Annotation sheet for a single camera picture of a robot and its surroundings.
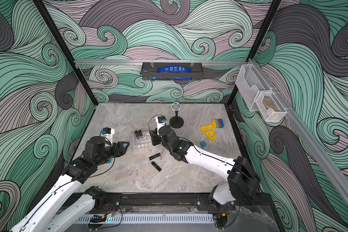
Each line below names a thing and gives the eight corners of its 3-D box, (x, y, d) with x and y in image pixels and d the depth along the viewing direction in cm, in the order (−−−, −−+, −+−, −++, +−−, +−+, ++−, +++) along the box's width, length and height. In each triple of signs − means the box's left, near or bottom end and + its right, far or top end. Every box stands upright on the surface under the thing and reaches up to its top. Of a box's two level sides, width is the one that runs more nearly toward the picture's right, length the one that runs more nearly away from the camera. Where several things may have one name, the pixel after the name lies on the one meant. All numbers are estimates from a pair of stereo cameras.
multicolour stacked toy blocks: (212, 127, 107) (213, 125, 105) (211, 121, 111) (212, 119, 109) (223, 127, 107) (224, 125, 105) (221, 121, 111) (222, 119, 109)
